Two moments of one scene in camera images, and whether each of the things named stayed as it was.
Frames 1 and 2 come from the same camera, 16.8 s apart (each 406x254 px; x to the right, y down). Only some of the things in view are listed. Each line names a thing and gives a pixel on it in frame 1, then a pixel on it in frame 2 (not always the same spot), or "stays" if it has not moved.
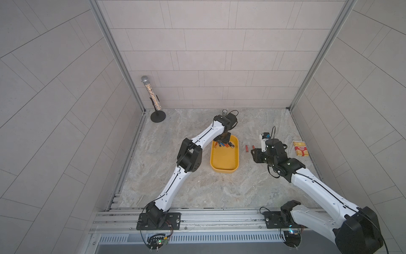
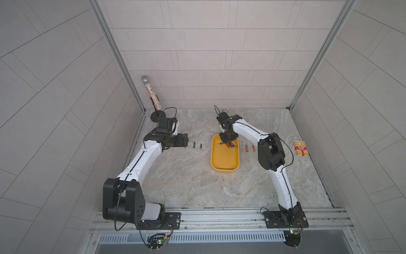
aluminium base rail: [125, 222] stays
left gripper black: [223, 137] → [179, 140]
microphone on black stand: [157, 116] stays
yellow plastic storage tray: [225, 160] stays
